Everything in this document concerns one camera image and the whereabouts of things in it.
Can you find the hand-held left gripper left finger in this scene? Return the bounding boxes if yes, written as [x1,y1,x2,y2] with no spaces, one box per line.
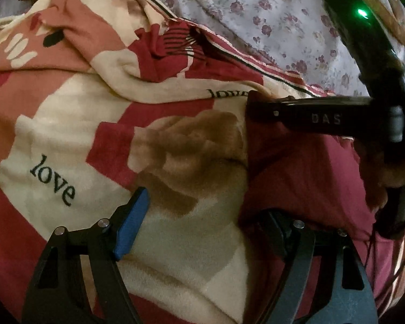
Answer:
[20,186,151,324]

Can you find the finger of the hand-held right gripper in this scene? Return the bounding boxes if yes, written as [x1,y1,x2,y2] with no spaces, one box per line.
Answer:
[246,90,372,137]

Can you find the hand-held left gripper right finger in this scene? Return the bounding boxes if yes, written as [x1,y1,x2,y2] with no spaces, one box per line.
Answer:
[256,209,380,324]

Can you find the maroon garment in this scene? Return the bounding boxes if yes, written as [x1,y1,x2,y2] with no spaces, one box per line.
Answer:
[238,121,405,324]

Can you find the person's right hand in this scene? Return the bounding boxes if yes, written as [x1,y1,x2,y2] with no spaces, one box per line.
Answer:
[381,157,405,190]

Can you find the orange patterned cloth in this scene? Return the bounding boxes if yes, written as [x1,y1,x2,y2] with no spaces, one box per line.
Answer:
[327,0,405,52]

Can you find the red and cream printed blanket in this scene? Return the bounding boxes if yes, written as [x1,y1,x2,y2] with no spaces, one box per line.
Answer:
[0,0,328,324]

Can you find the white floral bed sheet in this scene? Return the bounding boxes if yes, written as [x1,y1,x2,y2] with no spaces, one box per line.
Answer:
[84,0,405,99]

